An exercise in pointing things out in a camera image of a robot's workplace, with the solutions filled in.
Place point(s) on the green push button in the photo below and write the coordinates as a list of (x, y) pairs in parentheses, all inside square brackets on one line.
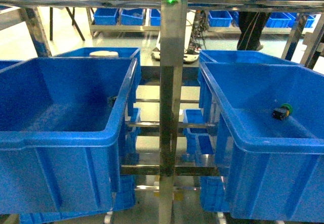
[(282, 112)]

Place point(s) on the blue bin behind right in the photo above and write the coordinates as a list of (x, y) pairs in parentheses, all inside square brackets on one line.
[(238, 57)]

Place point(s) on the blue bin behind left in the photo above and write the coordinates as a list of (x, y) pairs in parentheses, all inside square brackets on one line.
[(122, 53)]

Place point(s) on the white round lid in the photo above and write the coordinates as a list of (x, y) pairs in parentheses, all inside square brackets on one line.
[(104, 54)]

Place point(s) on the large blue bin left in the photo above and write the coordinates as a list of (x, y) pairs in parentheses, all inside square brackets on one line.
[(62, 122)]

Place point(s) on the large blue bin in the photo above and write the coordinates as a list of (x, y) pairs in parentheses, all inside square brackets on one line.
[(275, 167), (62, 122)]

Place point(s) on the large blue bin right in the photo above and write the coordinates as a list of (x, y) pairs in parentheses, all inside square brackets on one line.
[(275, 167)]

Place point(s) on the vertical steel shelf post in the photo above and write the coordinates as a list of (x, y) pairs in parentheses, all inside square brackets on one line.
[(172, 40)]

